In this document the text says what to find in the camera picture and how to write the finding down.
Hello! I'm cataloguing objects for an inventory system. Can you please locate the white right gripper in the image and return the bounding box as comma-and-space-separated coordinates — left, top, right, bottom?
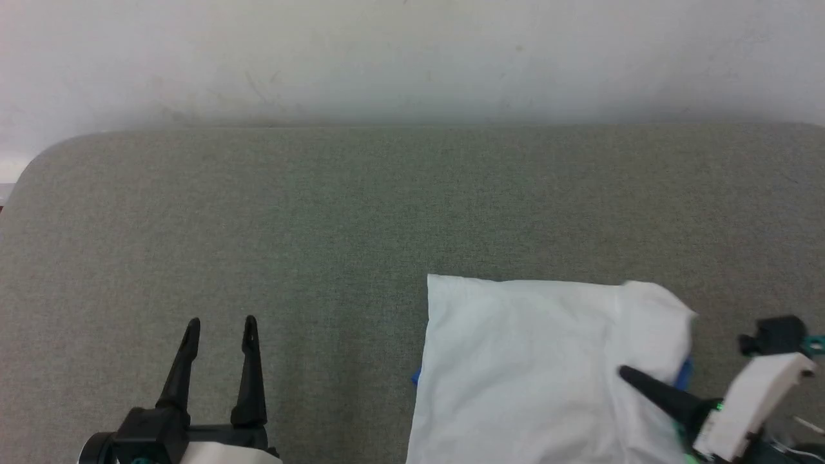
619, 351, 817, 462

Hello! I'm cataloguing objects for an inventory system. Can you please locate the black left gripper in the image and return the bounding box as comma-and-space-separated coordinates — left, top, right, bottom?
77, 314, 282, 464

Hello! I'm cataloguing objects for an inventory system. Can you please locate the blue and white shirt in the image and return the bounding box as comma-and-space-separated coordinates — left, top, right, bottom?
406, 274, 700, 464

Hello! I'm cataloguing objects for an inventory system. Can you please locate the grey fabric sofa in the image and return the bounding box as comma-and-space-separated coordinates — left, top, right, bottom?
0, 122, 825, 464

